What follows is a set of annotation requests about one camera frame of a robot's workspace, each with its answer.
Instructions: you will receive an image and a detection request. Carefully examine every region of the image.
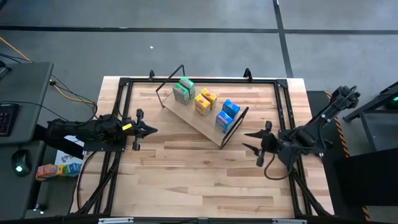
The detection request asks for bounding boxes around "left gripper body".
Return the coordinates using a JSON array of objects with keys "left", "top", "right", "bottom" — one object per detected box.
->
[{"left": 124, "top": 108, "right": 145, "bottom": 152}]

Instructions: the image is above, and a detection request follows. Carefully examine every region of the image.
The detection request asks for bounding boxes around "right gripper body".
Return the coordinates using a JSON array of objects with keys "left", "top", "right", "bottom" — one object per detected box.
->
[{"left": 256, "top": 120, "right": 283, "bottom": 167}]

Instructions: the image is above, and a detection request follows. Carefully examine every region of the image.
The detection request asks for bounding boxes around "blue Rice Krispies box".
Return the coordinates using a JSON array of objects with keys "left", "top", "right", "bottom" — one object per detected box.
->
[
  {"left": 222, "top": 99, "right": 241, "bottom": 119},
  {"left": 215, "top": 110, "right": 234, "bottom": 134}
]

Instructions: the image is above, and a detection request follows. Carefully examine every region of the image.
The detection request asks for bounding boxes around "green cereal box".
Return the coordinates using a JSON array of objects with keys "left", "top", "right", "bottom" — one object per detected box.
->
[
  {"left": 178, "top": 76, "right": 197, "bottom": 99},
  {"left": 172, "top": 83, "right": 191, "bottom": 105}
]

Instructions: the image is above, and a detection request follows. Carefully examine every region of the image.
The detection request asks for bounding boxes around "yellow Corn Pops box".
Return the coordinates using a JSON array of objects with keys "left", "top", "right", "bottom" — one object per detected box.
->
[
  {"left": 194, "top": 94, "right": 211, "bottom": 118},
  {"left": 200, "top": 88, "right": 218, "bottom": 110}
]

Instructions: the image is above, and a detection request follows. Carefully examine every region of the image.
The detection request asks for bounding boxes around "wooden shelf with black legs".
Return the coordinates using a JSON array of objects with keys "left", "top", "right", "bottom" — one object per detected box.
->
[{"left": 155, "top": 64, "right": 250, "bottom": 151}]

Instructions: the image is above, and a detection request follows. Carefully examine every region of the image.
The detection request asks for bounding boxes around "blue-green cereal box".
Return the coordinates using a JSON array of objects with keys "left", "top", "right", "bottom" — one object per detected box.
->
[{"left": 63, "top": 162, "right": 83, "bottom": 177}]

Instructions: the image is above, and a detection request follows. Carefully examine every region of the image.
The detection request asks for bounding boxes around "orange cereal box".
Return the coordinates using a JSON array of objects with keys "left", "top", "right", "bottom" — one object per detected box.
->
[{"left": 35, "top": 164, "right": 59, "bottom": 180}]

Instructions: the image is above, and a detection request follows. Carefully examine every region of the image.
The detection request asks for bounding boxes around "black mat with hazard stripes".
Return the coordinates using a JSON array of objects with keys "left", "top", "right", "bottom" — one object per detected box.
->
[{"left": 306, "top": 90, "right": 373, "bottom": 222}]

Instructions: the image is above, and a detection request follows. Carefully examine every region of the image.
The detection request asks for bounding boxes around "white printed paper sheet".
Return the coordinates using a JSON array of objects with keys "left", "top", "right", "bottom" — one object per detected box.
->
[{"left": 54, "top": 136, "right": 85, "bottom": 166}]

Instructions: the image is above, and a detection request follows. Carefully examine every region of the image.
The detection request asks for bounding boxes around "large black box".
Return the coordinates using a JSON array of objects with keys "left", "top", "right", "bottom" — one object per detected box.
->
[{"left": 335, "top": 147, "right": 398, "bottom": 207}]

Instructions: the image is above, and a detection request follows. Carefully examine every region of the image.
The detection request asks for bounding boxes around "black cart with green light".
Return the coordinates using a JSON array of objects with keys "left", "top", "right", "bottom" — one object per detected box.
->
[{"left": 341, "top": 81, "right": 398, "bottom": 153}]

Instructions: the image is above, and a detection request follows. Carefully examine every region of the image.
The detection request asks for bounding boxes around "black computer mouse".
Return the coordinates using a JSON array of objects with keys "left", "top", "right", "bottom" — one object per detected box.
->
[{"left": 11, "top": 149, "right": 32, "bottom": 178}]

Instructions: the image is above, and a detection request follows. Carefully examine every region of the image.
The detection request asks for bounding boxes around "black keyboard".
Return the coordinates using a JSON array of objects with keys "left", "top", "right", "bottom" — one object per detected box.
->
[{"left": 0, "top": 103, "right": 19, "bottom": 138}]

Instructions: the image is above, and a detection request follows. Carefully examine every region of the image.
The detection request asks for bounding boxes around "dark grey side desk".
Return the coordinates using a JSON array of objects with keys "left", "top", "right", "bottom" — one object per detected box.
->
[{"left": 0, "top": 139, "right": 46, "bottom": 220}]

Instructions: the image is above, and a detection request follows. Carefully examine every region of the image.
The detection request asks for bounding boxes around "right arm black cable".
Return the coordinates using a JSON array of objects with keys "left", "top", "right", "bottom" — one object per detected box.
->
[{"left": 263, "top": 153, "right": 295, "bottom": 181}]

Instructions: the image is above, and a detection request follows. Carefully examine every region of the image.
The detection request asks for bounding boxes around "black metal table frame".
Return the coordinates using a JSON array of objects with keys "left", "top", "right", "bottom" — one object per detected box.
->
[{"left": 73, "top": 76, "right": 335, "bottom": 218}]

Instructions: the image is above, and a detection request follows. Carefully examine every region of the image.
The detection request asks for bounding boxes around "silver metal bracket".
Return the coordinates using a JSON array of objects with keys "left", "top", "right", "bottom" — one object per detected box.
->
[
  {"left": 98, "top": 217, "right": 134, "bottom": 224},
  {"left": 272, "top": 218, "right": 307, "bottom": 224}
]

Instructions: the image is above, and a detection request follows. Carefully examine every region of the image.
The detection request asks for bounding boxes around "thin black cable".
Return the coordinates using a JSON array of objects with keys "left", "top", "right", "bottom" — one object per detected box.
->
[{"left": 0, "top": 100, "right": 73, "bottom": 124}]

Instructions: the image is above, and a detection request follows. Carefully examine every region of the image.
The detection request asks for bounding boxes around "yellow floor cable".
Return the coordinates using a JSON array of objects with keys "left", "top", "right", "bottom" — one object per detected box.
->
[{"left": 0, "top": 36, "right": 96, "bottom": 105}]

